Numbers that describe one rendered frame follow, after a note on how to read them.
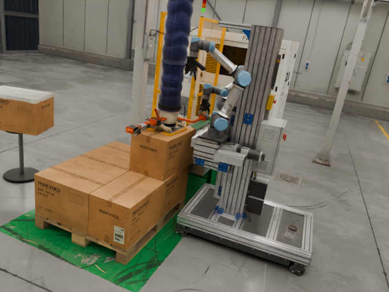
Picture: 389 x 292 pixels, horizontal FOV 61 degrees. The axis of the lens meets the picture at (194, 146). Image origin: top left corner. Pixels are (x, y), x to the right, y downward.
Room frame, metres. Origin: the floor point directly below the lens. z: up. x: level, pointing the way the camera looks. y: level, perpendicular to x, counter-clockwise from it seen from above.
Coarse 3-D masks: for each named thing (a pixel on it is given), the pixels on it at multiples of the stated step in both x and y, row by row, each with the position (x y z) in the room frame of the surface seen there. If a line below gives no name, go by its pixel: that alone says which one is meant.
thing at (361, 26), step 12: (372, 0) 5.58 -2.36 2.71; (360, 24) 5.60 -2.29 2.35; (360, 36) 5.59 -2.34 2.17; (348, 60) 5.61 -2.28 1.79; (348, 72) 5.59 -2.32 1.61; (348, 84) 5.58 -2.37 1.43; (156, 108) 6.77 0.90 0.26; (336, 108) 5.60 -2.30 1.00; (336, 120) 5.59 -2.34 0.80; (324, 144) 5.62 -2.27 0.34
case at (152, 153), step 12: (144, 132) 2.99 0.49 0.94; (156, 132) 3.04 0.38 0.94; (180, 132) 3.15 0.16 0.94; (192, 132) 3.28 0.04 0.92; (132, 144) 2.97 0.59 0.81; (144, 144) 2.91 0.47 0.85; (156, 144) 2.86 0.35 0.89; (168, 144) 2.84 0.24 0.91; (180, 144) 3.06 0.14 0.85; (132, 156) 2.97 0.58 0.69; (144, 156) 2.91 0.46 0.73; (156, 156) 2.86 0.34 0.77; (168, 156) 2.87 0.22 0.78; (180, 156) 3.09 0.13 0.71; (132, 168) 2.96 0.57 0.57; (144, 168) 2.91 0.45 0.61; (156, 168) 2.85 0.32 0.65; (168, 168) 2.89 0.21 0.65; (180, 168) 3.12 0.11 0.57
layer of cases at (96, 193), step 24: (120, 144) 3.63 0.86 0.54; (48, 168) 2.75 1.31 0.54; (72, 168) 2.82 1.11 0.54; (96, 168) 2.89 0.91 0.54; (120, 168) 2.97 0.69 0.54; (48, 192) 2.54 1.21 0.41; (72, 192) 2.45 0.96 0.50; (96, 192) 2.43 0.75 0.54; (120, 192) 2.49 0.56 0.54; (144, 192) 2.55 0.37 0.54; (168, 192) 2.93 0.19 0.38; (48, 216) 2.54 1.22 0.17; (72, 216) 2.45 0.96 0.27; (96, 216) 2.37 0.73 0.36; (120, 216) 2.29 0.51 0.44; (144, 216) 2.49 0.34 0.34; (120, 240) 2.28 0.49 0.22
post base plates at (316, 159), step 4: (148, 120) 6.69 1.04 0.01; (320, 152) 5.68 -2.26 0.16; (316, 156) 5.69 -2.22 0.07; (320, 156) 5.67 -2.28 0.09; (324, 156) 5.54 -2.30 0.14; (328, 156) 5.62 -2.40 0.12; (312, 160) 5.61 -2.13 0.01; (316, 160) 5.56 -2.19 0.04; (320, 160) 5.59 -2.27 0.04; (328, 160) 5.62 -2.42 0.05; (320, 164) 5.49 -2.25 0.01; (324, 164) 5.48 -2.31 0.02; (328, 164) 5.46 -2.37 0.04
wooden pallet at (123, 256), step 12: (180, 204) 3.26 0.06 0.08; (36, 216) 2.59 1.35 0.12; (168, 216) 3.07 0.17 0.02; (72, 228) 2.45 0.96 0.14; (156, 228) 2.75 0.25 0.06; (72, 240) 2.45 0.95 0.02; (84, 240) 2.40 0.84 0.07; (96, 240) 2.36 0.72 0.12; (144, 240) 2.59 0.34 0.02; (120, 252) 2.27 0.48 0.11; (132, 252) 2.34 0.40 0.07
